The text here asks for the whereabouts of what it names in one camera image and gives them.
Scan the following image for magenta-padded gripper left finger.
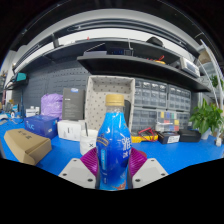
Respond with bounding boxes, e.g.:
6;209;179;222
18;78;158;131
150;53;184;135
58;146;100;190

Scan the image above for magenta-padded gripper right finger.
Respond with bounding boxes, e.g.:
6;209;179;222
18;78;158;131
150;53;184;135
127;146;169;190

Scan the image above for blue drink bottle gold cap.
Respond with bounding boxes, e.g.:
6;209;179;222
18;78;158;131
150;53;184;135
95;93;133;191

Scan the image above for yellow multimeter red leads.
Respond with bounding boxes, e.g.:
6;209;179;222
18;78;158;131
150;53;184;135
131;127;160;144

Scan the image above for white cardboard box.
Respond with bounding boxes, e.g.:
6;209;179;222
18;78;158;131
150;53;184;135
57;119;88;142

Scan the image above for grey small-parts drawer cabinet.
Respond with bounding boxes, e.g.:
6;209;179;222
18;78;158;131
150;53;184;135
131;107;160;134
133;78;169;110
167;84;192;113

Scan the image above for flat black box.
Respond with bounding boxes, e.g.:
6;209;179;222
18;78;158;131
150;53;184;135
178;128;202;144

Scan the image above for clear organizer coloured parts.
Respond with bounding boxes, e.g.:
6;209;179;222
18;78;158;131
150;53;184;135
155;109;191;133

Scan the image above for brown cardboard box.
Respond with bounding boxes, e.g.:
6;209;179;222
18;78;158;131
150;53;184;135
3;128;53;166

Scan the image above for blue cardboard box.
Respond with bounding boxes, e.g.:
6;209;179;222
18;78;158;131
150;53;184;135
23;114;60;140

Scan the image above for black hard case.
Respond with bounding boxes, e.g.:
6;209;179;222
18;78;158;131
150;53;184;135
123;99;132;128

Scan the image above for dark grey upright box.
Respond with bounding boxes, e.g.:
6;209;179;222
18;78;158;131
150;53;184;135
61;87;86;122

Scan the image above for purple plastic bag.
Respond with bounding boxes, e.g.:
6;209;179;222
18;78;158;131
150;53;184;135
40;93;64;120

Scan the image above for green potted plant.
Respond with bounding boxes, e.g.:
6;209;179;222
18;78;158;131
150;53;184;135
188;98;224;139

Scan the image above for beige dotted fabric bin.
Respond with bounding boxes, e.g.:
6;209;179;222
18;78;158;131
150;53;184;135
84;75;136;132

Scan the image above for white mug brown handle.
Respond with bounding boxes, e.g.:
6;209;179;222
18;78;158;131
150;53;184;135
79;129;100;156

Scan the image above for black wall shelf unit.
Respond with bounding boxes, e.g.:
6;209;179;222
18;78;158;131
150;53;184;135
12;33;213;93

